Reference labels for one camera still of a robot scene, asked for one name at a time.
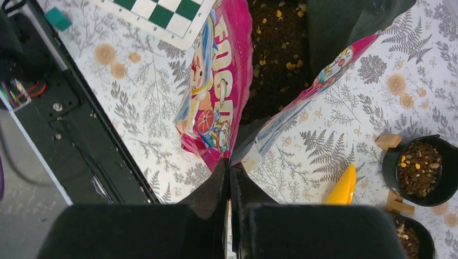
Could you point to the floral table mat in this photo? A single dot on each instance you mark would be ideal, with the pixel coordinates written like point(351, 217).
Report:
point(405, 82)

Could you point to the teal small block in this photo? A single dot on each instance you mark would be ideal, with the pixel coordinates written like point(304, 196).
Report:
point(58, 19)

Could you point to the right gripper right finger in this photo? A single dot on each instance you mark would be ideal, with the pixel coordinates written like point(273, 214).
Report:
point(263, 228)

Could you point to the yellow plastic scoop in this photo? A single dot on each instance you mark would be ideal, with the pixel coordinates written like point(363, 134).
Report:
point(342, 193)

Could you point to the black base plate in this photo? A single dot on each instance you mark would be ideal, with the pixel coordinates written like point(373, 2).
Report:
point(55, 109)

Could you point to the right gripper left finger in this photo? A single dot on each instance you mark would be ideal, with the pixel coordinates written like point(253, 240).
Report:
point(195, 227)

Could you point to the green white chessboard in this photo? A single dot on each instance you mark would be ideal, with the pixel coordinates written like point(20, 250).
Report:
point(177, 22)

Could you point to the pink blue pet food bag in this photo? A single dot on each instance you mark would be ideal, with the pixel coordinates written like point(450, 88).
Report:
point(259, 63)

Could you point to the black pet bowl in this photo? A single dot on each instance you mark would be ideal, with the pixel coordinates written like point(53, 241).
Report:
point(415, 238)
point(418, 171)

